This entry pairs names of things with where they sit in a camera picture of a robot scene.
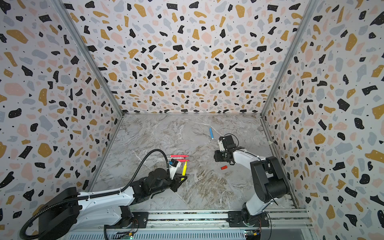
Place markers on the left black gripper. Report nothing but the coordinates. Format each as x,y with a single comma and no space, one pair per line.
175,181

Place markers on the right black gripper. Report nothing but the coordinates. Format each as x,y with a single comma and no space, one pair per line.
219,154

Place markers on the yellow highlighter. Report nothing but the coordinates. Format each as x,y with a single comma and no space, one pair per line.
184,170

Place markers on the pink highlighter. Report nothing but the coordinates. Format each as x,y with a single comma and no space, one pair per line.
183,160
179,156

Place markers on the blue highlighter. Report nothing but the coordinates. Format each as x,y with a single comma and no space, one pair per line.
211,133

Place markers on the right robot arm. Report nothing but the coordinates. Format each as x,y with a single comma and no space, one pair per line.
269,180

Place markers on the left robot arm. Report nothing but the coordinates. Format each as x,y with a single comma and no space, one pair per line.
72,210

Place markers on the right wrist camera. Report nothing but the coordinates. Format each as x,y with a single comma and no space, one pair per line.
226,143

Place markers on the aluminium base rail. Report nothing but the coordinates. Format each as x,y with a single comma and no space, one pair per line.
274,224

